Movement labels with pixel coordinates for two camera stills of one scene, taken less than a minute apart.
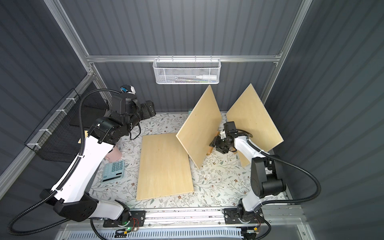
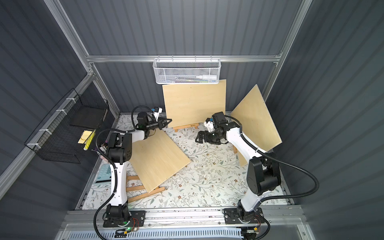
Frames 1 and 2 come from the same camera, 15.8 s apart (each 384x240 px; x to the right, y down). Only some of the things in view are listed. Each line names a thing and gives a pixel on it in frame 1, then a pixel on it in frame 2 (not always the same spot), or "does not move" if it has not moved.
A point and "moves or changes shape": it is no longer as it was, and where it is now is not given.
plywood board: (164, 169) moves or changes shape
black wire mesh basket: (57, 139) does not move
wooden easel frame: (210, 149) to (176, 128)
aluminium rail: (285, 216) does not move
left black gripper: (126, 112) to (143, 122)
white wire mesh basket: (186, 71) does not move
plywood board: (198, 132) to (192, 104)
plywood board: (251, 116) does not move
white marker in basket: (207, 77) does not move
